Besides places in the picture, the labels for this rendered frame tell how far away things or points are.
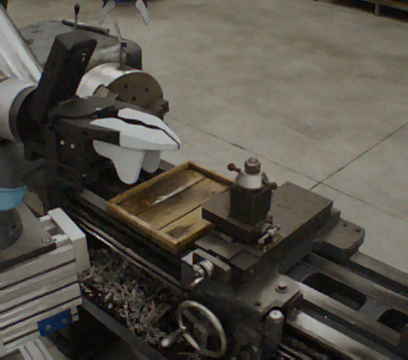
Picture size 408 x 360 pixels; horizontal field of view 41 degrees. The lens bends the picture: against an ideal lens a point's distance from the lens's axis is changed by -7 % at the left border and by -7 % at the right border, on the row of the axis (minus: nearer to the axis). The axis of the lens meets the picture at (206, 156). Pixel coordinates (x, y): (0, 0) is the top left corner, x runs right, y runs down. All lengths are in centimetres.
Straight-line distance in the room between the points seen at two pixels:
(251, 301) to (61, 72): 89
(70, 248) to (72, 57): 69
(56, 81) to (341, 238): 113
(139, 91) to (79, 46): 122
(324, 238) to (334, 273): 11
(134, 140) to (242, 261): 87
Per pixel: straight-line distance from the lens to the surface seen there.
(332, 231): 163
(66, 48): 59
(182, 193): 179
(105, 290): 191
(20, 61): 87
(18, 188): 80
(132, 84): 178
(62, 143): 62
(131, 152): 58
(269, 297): 138
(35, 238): 117
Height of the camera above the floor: 183
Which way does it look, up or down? 28 degrees down
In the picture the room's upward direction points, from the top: straight up
